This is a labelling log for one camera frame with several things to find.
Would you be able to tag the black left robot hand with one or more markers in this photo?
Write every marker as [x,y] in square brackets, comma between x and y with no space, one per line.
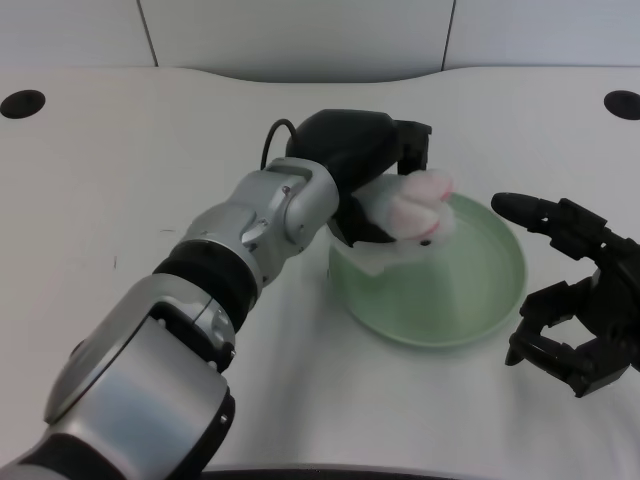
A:
[355,150]

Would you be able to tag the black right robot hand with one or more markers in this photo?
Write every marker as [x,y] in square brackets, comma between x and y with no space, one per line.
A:
[575,305]

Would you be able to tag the white rabbit doll pink ears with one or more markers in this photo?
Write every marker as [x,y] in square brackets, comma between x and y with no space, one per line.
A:
[415,210]

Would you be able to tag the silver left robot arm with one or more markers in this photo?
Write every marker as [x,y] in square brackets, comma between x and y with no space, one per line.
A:
[175,325]

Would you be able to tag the green round plate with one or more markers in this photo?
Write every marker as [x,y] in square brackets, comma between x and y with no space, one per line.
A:
[450,290]

